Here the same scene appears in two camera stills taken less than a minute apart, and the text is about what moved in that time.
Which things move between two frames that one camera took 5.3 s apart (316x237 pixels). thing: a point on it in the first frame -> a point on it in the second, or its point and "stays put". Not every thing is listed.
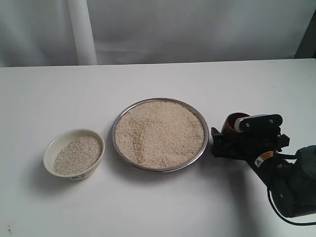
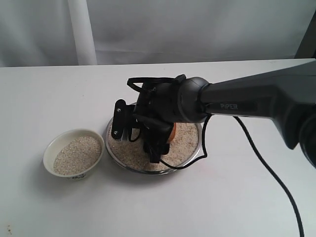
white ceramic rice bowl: [74, 154] stays put
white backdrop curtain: [34, 33] stays put
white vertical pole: [83, 32] stays put
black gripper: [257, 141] -> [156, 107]
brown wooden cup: [228, 128] -> [173, 132]
